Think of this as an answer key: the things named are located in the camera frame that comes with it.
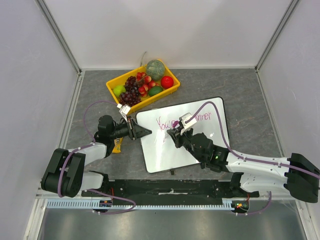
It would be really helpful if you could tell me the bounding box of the yellow candy packet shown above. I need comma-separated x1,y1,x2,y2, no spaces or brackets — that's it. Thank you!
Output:
112,137,123,154

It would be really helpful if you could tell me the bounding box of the aluminium frame post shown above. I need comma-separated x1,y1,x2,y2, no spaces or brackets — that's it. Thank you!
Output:
254,0,301,72
35,0,82,75

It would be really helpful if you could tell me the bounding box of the purple cable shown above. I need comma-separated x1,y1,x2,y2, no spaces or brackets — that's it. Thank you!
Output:
57,100,137,216
186,101,320,216

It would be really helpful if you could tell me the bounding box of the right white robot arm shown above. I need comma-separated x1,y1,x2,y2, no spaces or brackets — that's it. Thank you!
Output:
167,127,320,203

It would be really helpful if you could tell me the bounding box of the green avocado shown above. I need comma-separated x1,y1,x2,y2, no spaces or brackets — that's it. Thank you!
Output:
148,86,163,97

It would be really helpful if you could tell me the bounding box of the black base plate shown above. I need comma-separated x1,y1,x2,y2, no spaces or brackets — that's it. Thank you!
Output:
98,179,260,206

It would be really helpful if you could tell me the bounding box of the right aluminium frame post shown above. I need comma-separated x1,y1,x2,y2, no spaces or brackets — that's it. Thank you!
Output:
254,0,301,72

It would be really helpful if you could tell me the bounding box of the red apple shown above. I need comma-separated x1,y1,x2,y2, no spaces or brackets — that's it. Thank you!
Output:
160,75,174,89

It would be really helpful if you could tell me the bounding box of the white marker with pink cap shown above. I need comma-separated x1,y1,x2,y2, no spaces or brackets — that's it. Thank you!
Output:
164,120,179,138

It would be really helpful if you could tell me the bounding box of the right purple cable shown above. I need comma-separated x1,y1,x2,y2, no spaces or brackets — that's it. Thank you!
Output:
186,101,320,216

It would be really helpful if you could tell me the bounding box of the green lime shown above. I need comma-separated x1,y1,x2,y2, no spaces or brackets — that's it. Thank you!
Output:
112,85,126,98

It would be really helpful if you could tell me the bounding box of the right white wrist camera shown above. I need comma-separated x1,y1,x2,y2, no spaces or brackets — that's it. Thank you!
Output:
179,112,197,135

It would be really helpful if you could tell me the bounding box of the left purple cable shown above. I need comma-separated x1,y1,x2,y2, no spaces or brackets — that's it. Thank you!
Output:
57,100,137,216

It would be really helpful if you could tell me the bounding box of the white slotted cable duct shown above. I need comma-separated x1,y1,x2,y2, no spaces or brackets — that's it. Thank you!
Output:
46,197,237,210

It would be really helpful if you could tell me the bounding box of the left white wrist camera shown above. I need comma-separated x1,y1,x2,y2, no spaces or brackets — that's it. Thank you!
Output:
117,103,131,122

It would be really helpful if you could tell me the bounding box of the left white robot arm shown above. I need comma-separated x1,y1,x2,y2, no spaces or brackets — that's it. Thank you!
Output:
41,115,152,198

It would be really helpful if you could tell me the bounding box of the left aluminium frame post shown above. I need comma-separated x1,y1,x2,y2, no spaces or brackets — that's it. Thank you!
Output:
35,0,82,75

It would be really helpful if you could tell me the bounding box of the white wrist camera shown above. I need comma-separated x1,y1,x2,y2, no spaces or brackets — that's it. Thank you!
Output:
117,103,131,122
179,112,197,135

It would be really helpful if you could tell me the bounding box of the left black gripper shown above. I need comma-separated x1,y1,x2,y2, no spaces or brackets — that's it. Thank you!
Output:
110,116,152,141

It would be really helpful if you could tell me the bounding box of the white whiteboard black frame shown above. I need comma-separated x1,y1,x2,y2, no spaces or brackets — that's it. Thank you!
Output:
136,99,226,173

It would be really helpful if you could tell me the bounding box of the dark purple grape bunch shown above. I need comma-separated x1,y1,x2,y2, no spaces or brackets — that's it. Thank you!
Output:
119,76,141,107

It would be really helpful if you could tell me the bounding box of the green netted melon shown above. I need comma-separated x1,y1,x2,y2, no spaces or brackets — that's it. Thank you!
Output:
146,59,165,81

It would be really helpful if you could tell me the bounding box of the red peach slices cluster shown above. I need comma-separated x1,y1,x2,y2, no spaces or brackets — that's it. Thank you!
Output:
134,72,160,98

